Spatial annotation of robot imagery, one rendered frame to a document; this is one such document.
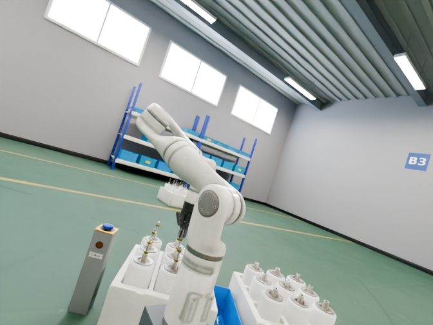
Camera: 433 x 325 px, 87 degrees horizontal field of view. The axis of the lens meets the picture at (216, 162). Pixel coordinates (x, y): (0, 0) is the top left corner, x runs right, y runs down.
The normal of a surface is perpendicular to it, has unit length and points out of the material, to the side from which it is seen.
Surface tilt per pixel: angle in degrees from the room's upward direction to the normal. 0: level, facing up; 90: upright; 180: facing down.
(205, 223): 93
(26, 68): 90
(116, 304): 90
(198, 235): 90
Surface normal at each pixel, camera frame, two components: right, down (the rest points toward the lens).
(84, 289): 0.12, 0.00
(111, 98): 0.54, 0.14
